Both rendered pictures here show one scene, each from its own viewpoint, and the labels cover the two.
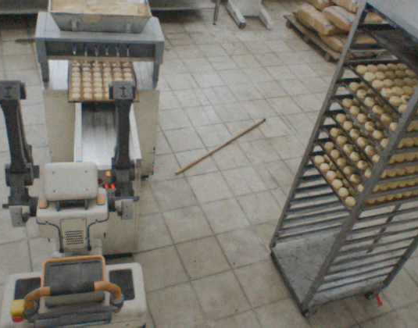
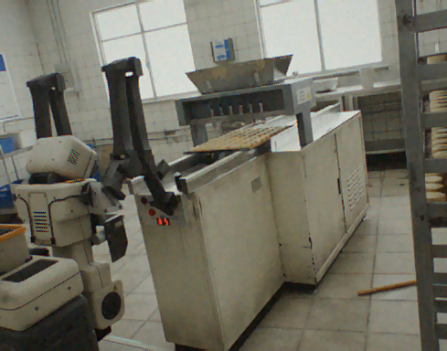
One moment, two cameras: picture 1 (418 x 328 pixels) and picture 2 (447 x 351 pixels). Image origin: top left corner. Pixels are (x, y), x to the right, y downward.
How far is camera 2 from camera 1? 1.72 m
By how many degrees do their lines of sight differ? 54
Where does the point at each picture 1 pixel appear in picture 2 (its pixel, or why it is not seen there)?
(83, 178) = (55, 148)
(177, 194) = (343, 315)
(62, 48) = (205, 113)
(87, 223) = (48, 202)
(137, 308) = (7, 290)
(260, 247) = not seen: outside the picture
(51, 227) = (23, 204)
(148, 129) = (296, 208)
